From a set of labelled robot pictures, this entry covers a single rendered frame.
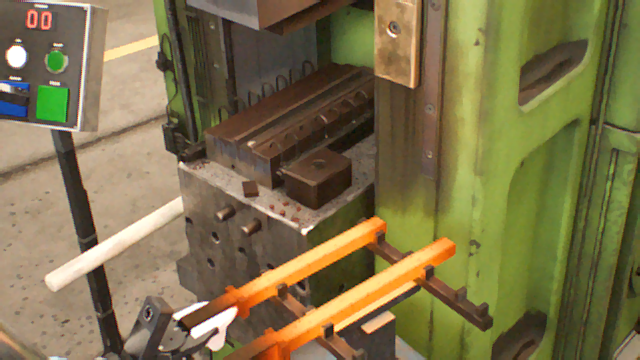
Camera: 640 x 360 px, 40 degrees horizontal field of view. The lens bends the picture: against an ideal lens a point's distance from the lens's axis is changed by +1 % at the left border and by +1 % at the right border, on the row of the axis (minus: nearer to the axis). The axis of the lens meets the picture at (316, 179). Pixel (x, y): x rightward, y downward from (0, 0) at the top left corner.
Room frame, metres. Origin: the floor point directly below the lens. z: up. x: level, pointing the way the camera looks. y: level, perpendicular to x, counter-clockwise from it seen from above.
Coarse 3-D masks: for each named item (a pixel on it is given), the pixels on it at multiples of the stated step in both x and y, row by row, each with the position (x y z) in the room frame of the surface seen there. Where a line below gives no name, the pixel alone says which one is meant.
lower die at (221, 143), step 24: (312, 72) 1.85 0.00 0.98; (336, 72) 1.83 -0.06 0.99; (288, 96) 1.72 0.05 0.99; (312, 96) 1.70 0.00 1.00; (336, 96) 1.70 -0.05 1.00; (360, 96) 1.70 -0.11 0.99; (240, 120) 1.64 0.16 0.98; (264, 120) 1.62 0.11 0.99; (312, 120) 1.61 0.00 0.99; (336, 120) 1.61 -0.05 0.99; (216, 144) 1.58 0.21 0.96; (264, 144) 1.52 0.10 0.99; (288, 144) 1.52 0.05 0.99; (240, 168) 1.53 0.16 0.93; (264, 168) 1.48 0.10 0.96
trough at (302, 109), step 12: (360, 72) 1.82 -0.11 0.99; (336, 84) 1.75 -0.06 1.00; (348, 84) 1.77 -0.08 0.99; (324, 96) 1.72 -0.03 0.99; (300, 108) 1.67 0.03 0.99; (312, 108) 1.67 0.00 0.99; (276, 120) 1.61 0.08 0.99; (288, 120) 1.62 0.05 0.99; (252, 132) 1.56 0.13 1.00; (264, 132) 1.58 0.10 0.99; (240, 144) 1.53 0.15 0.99
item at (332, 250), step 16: (368, 224) 1.21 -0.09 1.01; (384, 224) 1.21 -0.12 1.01; (336, 240) 1.17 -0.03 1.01; (352, 240) 1.17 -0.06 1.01; (368, 240) 1.19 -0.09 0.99; (304, 256) 1.13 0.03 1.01; (320, 256) 1.13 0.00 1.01; (336, 256) 1.14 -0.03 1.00; (272, 272) 1.09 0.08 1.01; (288, 272) 1.09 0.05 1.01; (304, 272) 1.10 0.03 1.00; (240, 288) 1.06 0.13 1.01; (256, 288) 1.05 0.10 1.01; (272, 288) 1.06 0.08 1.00; (208, 304) 1.02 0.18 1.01; (224, 304) 1.02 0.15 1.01; (240, 304) 1.02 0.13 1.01; (192, 320) 0.98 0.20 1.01
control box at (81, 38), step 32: (0, 0) 1.86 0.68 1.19; (32, 0) 1.84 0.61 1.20; (0, 32) 1.82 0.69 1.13; (32, 32) 1.80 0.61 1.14; (64, 32) 1.78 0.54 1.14; (96, 32) 1.79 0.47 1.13; (0, 64) 1.79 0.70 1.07; (32, 64) 1.76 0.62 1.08; (96, 64) 1.77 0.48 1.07; (32, 96) 1.73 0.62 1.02; (96, 96) 1.75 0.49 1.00; (64, 128) 1.67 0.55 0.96; (96, 128) 1.72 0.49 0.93
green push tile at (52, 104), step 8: (40, 88) 1.72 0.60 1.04; (48, 88) 1.72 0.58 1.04; (56, 88) 1.71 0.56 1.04; (64, 88) 1.71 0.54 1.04; (40, 96) 1.72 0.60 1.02; (48, 96) 1.71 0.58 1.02; (56, 96) 1.71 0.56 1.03; (64, 96) 1.70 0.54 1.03; (40, 104) 1.71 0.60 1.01; (48, 104) 1.70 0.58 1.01; (56, 104) 1.70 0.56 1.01; (64, 104) 1.69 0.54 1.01; (40, 112) 1.70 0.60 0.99; (48, 112) 1.69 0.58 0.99; (56, 112) 1.69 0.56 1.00; (64, 112) 1.68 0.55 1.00; (56, 120) 1.68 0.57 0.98; (64, 120) 1.67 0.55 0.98
